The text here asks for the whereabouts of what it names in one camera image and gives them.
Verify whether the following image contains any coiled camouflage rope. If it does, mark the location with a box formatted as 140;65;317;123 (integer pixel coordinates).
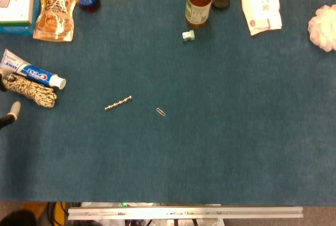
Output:
2;75;58;109

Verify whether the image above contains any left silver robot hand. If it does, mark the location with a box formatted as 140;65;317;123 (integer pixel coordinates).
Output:
0;69;22;130

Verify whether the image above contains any blue felt table cover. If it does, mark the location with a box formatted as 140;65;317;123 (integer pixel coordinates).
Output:
0;0;336;207

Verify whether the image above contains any white wet wipes pack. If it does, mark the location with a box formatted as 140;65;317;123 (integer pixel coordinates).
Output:
240;0;283;37

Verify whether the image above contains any Crest toothpaste tube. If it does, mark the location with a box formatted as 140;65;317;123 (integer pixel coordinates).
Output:
0;48;67;90

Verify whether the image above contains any orange spouted drink pouch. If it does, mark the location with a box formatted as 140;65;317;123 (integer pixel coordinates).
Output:
33;0;78;42

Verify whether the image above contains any white mesh bath sponge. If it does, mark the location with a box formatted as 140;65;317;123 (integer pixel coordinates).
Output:
307;4;336;52

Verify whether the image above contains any amber tea bottle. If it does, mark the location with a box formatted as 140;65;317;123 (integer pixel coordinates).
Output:
185;0;214;29

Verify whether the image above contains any light blue box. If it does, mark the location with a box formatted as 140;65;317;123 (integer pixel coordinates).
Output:
0;0;44;36

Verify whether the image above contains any aluminium profile rail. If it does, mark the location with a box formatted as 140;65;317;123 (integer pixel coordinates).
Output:
67;206;304;221

